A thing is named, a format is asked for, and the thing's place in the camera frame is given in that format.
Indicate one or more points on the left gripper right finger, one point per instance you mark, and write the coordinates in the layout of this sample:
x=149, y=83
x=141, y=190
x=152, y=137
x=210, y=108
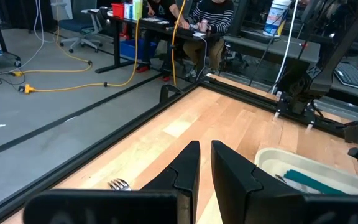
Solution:
x=235, y=193

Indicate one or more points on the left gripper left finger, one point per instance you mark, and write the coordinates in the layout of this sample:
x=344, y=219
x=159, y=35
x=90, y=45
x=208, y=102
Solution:
x=188, y=174

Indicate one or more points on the green cloth napkin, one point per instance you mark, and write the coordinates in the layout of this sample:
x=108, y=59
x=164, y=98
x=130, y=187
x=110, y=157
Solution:
x=309, y=182

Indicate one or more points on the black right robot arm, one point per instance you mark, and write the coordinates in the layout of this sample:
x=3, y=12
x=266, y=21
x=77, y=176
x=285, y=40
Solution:
x=337, y=53

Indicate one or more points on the beige plastic tray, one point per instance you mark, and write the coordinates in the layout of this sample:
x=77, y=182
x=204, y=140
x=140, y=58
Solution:
x=275, y=161

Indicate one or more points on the black keyboard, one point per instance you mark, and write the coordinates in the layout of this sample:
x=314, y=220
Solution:
x=356, y=76

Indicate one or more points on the blue storage bin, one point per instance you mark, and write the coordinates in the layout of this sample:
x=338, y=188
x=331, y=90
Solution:
x=132, y=49

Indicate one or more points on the white wipes canister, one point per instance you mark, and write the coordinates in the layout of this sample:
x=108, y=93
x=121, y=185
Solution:
x=277, y=15

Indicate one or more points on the black office desk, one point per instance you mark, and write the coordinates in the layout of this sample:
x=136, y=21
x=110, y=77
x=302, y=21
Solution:
x=117, y=40

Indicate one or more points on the person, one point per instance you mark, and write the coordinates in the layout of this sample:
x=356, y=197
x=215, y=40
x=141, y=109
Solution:
x=213, y=15
x=174, y=11

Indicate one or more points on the pale cylindrical container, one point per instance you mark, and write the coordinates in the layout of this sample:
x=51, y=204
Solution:
x=137, y=9

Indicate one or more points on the blue and white carton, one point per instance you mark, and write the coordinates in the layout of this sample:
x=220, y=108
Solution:
x=128, y=11

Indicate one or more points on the red box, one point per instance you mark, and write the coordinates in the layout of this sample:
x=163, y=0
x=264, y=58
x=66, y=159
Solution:
x=117, y=10

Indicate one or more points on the blue office chair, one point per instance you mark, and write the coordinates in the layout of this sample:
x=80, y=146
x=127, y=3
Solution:
x=76, y=25

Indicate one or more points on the black folding panels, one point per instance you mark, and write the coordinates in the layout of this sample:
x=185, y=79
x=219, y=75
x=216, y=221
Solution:
x=17, y=12

